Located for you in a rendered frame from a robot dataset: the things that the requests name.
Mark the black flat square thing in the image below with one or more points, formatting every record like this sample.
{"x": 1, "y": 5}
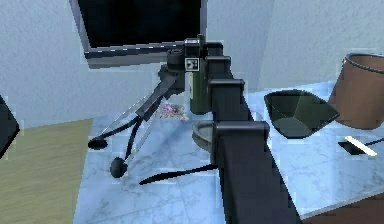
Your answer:
{"x": 350, "y": 147}

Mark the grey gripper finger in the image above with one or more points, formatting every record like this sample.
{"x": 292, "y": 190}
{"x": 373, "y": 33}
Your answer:
{"x": 118, "y": 167}
{"x": 97, "y": 143}

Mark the pale marble top table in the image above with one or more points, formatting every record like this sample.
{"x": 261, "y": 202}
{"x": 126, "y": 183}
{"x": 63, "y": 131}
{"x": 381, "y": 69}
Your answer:
{"x": 166, "y": 203}

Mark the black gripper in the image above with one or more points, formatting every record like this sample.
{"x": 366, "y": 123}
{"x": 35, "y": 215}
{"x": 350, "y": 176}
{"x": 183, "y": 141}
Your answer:
{"x": 175, "y": 60}

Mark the dark green wine bottle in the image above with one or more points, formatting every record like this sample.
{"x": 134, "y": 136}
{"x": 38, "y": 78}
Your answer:
{"x": 199, "y": 93}

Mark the black angular thing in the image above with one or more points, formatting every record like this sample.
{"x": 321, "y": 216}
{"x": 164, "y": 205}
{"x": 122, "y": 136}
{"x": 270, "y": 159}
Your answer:
{"x": 6, "y": 126}

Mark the dark green bowl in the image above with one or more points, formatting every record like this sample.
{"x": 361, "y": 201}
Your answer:
{"x": 296, "y": 113}

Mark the brown lampshade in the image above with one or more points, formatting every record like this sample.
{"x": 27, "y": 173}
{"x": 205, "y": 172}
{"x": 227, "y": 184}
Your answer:
{"x": 360, "y": 93}

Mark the small pink purple flower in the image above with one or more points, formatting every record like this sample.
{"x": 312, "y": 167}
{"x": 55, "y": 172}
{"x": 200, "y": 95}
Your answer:
{"x": 173, "y": 111}

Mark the grey round plate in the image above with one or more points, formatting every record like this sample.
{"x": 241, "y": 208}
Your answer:
{"x": 203, "y": 136}

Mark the black thin knife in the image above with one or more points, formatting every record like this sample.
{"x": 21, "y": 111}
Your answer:
{"x": 176, "y": 174}

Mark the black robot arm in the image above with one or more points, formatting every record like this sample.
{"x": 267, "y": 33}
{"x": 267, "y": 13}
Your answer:
{"x": 246, "y": 173}

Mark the black television set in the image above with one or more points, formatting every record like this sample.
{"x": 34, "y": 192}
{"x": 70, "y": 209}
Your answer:
{"x": 140, "y": 23}

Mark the cream flat stick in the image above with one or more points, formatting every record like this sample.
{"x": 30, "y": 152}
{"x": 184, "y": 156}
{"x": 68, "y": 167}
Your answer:
{"x": 361, "y": 146}

